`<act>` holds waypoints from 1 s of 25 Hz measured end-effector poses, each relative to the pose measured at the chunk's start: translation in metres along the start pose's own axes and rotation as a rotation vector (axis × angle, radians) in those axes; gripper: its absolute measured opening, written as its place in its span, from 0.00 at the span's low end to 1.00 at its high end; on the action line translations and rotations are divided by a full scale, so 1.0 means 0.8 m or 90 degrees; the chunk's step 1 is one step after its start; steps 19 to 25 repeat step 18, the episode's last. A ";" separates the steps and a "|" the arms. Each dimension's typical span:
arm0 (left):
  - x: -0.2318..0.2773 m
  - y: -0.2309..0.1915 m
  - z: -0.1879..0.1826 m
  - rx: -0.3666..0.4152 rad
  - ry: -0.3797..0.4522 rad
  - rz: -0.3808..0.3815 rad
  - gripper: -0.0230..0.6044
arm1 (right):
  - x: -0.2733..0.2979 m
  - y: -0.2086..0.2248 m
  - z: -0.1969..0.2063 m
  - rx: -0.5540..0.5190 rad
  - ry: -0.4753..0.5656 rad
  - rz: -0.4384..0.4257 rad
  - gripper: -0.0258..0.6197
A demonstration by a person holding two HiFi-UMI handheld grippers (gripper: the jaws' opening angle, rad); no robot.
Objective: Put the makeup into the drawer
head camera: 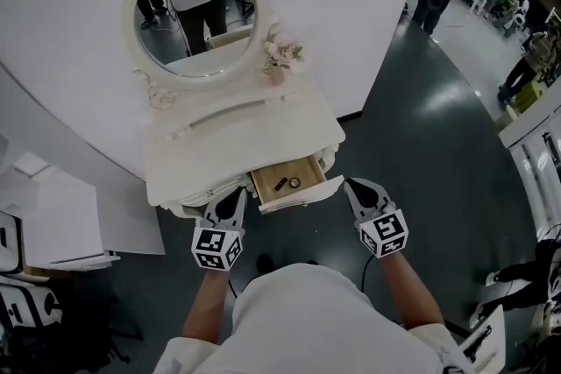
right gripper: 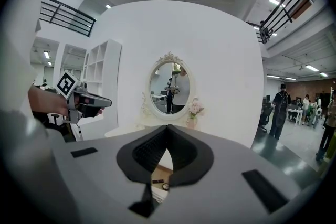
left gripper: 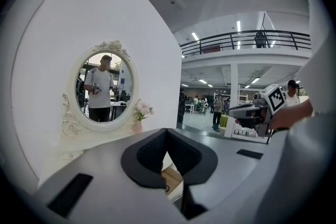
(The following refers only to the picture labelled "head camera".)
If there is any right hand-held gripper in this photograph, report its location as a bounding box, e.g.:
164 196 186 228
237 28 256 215
343 177 409 260

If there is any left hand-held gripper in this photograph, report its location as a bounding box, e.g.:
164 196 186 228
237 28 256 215
190 187 248 272

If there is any wooden large drawer white front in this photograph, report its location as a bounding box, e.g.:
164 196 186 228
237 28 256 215
250 155 345 215

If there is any person's left forearm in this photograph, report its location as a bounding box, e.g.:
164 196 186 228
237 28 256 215
181 269 233 347

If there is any person's right forearm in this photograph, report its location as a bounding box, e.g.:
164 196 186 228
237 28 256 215
379 251 446 332

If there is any cream vanity dressing table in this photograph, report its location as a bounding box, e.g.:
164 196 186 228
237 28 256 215
122 0 347 220

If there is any person's left black shoe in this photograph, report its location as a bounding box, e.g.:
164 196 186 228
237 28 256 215
256 253 276 276

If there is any person's white shirt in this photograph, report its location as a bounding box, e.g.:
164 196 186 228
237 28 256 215
153 262 470 374

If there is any white flat cabinet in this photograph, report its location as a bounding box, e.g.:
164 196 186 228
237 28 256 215
0 151 167 272

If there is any pink vase with flowers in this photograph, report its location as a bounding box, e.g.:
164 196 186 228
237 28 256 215
262 32 306 87

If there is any white shelving rack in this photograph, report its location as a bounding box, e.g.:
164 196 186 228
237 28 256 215
498 100 561 243

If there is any black device on board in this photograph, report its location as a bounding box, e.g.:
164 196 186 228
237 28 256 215
459 326 492 358

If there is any white table board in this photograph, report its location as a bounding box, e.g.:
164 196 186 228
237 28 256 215
458 304 508 374

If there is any green stool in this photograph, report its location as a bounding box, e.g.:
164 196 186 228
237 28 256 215
515 81 545 113

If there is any oval white-framed mirror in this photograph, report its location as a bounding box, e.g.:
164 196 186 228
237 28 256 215
122 0 271 91

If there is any white and black robot unit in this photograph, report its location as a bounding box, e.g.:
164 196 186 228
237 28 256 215
0 209 62 329

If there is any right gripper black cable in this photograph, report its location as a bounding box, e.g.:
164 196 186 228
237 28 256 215
359 252 379 293

